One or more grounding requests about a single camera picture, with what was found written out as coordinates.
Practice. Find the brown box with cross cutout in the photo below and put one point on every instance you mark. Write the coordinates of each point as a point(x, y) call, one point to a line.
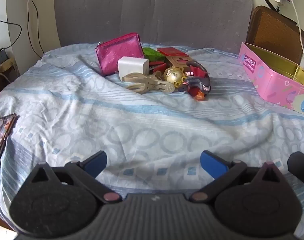
point(178, 62)

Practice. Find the pink embossed wallet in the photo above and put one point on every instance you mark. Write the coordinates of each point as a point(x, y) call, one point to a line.
point(118, 55)

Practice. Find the pink biscuit tin box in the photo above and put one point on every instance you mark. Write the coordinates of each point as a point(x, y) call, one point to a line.
point(272, 85)

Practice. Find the red stapler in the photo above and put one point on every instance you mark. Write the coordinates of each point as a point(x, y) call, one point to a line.
point(158, 67)

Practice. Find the red cardboard box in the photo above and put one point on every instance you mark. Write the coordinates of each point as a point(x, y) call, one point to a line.
point(173, 52)

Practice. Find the green foil packet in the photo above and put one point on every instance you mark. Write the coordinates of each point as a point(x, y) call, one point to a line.
point(152, 53)

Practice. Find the dark red toy figure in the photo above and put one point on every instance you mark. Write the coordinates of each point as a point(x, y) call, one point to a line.
point(199, 85)

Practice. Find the blue patterned bedsheet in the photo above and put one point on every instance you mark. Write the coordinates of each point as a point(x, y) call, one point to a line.
point(142, 130)

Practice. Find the gold ball ornament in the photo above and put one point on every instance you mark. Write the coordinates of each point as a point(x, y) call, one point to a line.
point(174, 75)

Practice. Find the wooden side stand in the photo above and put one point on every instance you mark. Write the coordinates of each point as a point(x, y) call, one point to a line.
point(4, 77)

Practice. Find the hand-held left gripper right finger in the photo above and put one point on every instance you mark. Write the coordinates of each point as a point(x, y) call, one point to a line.
point(213, 163)

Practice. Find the white charger block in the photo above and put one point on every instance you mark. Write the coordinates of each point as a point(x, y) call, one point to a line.
point(133, 67)

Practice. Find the black power adapter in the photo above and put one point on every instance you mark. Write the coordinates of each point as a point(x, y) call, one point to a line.
point(1, 57)

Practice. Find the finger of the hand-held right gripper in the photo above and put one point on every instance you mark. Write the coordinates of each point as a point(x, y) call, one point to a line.
point(299, 166)

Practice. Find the beige hair claw clip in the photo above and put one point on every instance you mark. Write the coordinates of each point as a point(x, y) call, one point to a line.
point(149, 83)

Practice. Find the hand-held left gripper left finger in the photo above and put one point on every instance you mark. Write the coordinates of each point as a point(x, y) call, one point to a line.
point(96, 162)

